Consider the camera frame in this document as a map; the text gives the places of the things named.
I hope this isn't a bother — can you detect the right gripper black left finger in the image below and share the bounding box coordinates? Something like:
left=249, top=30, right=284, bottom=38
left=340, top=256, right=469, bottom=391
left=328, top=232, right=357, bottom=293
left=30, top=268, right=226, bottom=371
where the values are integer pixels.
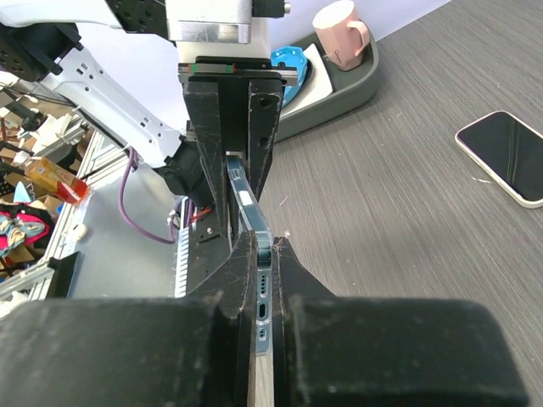
left=1, top=232, right=258, bottom=406

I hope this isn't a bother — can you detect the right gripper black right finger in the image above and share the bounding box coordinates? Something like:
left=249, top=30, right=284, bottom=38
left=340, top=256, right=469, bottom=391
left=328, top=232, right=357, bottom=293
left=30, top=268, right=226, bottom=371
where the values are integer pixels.
left=272, top=237, right=529, bottom=406

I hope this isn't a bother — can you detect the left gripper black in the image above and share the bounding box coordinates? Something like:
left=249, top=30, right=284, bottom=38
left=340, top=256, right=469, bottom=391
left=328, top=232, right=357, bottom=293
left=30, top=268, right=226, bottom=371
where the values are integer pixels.
left=165, top=0, right=291, bottom=237

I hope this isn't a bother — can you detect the clear phone case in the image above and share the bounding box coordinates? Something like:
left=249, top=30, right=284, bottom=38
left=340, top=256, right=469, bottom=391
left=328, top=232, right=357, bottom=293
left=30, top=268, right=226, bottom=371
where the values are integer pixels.
left=224, top=150, right=283, bottom=407

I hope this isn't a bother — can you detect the black smartphone gold edge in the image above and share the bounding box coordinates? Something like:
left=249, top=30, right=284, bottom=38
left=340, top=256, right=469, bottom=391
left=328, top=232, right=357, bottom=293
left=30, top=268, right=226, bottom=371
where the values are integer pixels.
left=455, top=110, right=542, bottom=209

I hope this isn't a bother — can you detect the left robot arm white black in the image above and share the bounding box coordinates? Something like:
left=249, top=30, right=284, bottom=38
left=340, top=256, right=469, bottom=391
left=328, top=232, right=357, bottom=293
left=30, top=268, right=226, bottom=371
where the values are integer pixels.
left=1, top=1, right=297, bottom=236

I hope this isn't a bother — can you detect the blue dotted plate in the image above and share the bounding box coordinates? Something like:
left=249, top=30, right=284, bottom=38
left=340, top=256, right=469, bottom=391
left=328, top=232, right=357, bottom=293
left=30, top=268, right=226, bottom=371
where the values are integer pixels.
left=270, top=46, right=312, bottom=108

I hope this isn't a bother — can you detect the dark green tray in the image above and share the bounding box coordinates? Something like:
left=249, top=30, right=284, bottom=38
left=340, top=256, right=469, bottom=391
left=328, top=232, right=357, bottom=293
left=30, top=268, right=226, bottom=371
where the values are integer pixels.
left=276, top=34, right=379, bottom=142

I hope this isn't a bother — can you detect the pink mug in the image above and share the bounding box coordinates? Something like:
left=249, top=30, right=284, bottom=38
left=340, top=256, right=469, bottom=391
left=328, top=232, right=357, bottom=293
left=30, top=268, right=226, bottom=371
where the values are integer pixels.
left=312, top=1, right=371, bottom=71

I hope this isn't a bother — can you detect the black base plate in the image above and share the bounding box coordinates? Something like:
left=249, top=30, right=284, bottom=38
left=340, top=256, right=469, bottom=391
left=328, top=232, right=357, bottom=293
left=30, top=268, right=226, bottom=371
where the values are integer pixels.
left=186, top=206, right=232, bottom=295

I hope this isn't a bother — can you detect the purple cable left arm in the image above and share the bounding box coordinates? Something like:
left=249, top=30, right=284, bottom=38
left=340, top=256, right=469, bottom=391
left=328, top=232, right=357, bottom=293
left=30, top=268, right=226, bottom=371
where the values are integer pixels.
left=119, top=146, right=179, bottom=246

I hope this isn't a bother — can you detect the aluminium front rail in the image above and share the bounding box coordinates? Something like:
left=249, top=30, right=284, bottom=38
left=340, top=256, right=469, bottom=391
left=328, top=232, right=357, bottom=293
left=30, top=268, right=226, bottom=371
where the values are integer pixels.
left=1, top=132, right=127, bottom=302

